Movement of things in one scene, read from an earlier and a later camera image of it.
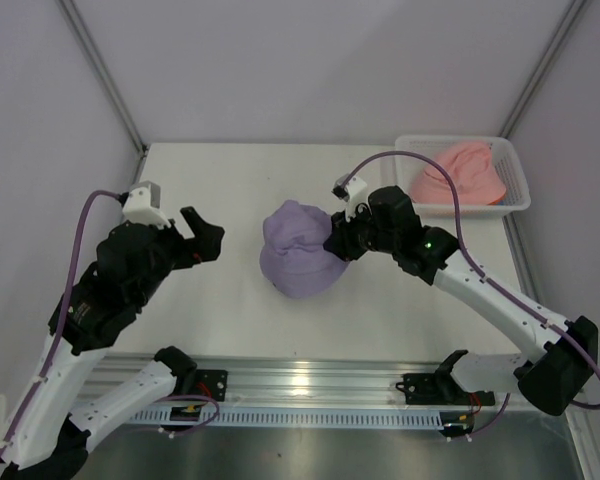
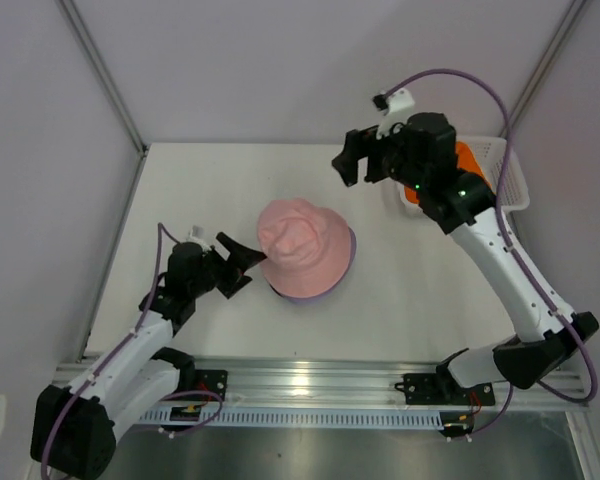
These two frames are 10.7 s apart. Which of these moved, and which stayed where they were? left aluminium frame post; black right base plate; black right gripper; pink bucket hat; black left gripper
Moved: black right gripper; pink bucket hat; black left gripper
Stayed: black right base plate; left aluminium frame post
